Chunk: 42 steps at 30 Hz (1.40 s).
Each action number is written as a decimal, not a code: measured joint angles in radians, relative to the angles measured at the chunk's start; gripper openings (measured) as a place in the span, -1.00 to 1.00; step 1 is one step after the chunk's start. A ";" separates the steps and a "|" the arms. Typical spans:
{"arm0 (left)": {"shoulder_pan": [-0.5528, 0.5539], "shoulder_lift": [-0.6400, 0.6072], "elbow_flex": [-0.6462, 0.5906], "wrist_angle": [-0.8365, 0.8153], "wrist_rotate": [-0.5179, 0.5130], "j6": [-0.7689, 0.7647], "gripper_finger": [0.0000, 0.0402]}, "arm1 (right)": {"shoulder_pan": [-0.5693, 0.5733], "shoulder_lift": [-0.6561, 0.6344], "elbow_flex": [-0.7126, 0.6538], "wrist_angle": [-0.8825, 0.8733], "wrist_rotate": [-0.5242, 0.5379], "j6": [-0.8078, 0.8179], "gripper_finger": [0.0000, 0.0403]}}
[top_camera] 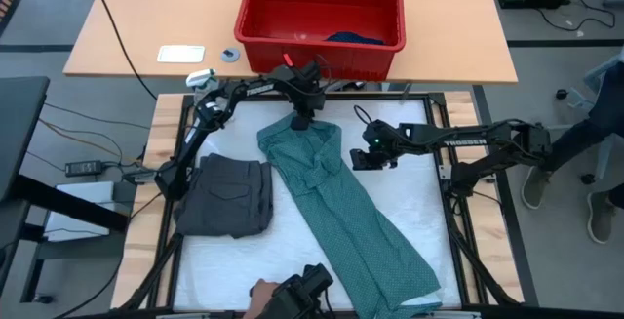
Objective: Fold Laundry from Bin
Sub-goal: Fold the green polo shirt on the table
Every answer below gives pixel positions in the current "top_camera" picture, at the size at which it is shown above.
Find black side desk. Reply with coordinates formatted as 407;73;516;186
0;74;132;313

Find person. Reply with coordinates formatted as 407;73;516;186
520;48;624;246

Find person's hand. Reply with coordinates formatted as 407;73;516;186
242;278;282;319

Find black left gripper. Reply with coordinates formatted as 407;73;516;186
270;60;328;133

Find clear spray bottle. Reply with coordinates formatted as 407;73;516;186
185;68;230;115

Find black table frame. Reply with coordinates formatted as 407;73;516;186
116;92;526;319

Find light wooden desk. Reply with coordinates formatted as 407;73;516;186
62;0;519;85

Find long black cable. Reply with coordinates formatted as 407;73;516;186
87;0;158;100

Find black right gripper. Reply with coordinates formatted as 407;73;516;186
349;119;406;172

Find white box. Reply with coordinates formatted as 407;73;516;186
46;181;137;247

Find black power adapter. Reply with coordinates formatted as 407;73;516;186
64;160;106;179

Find green patterned shirt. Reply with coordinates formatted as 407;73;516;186
256;112;444;319

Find dark grey shorts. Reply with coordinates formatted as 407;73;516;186
174;152;275;240

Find red plastic bin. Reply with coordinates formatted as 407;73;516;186
233;0;407;82

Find thin black floor cable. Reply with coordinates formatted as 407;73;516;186
535;0;616;33

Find navy dotted garment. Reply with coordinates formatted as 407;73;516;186
325;30;386;47

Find black teleoperation handle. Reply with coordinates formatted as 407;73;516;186
255;262;337;319

